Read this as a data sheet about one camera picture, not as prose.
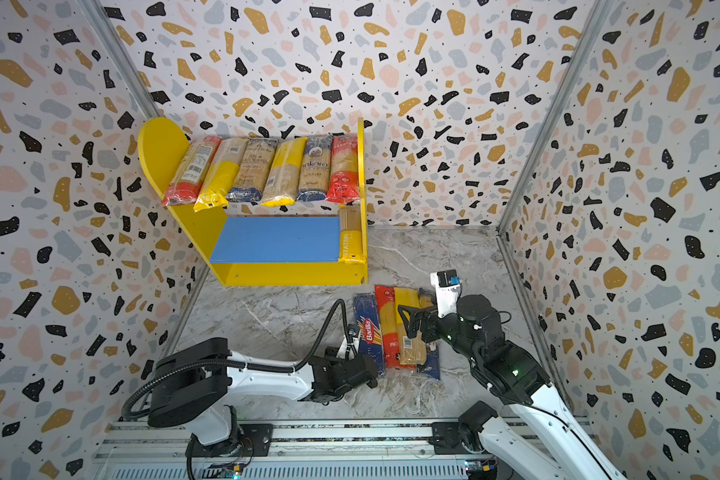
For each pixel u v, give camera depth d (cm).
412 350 85
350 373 64
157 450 73
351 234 97
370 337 90
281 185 70
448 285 57
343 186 69
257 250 95
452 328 59
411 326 59
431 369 84
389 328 92
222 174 72
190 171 73
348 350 73
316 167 76
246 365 47
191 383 46
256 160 78
